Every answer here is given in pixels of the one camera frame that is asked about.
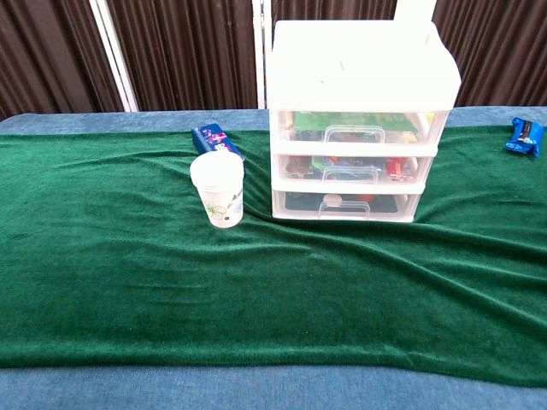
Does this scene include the blue table cover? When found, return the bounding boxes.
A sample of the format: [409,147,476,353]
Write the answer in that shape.
[0,105,547,410]

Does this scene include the white plastic drawer unit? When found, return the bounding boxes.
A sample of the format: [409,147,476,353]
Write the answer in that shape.
[265,19,463,223]

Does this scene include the white floral paper cup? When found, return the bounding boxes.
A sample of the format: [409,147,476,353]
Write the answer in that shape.
[189,149,245,230]

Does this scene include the clear drawer with green packet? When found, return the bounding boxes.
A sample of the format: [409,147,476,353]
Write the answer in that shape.
[275,109,448,144]

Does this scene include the blue snack packet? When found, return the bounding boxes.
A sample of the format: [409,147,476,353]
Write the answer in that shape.
[503,116,546,161]

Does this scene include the blue toothpaste box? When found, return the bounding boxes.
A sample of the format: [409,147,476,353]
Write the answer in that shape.
[191,122,245,162]

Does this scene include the green velvet cloth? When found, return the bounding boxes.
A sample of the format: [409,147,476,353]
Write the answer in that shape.
[0,126,547,389]

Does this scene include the clear drawer with colourful packets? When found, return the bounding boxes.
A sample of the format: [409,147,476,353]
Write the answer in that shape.
[277,153,432,183]

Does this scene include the clear drawer with dark contents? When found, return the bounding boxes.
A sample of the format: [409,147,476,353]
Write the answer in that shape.
[275,190,420,219]

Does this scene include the red small packet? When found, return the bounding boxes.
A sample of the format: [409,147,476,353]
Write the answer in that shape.
[385,157,415,180]

